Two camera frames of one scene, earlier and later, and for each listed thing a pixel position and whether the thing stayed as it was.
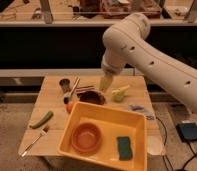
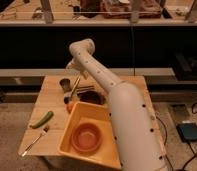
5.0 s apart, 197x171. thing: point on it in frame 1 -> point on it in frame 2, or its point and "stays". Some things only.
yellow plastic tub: x=112 y=136 stays
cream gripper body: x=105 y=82 -> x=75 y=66
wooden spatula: x=67 y=97 stays
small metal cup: x=65 y=84 stays
